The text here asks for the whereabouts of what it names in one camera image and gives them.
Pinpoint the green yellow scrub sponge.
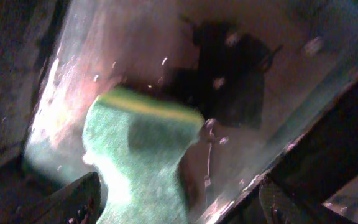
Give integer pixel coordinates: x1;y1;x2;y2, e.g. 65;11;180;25
82;87;204;223

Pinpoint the dark green rectangular tray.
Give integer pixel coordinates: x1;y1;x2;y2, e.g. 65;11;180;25
0;1;358;223

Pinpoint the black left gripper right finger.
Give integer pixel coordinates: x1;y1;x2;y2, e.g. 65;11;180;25
259;182;314;224

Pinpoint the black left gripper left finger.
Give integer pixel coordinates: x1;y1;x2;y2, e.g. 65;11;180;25
20;172;101;223

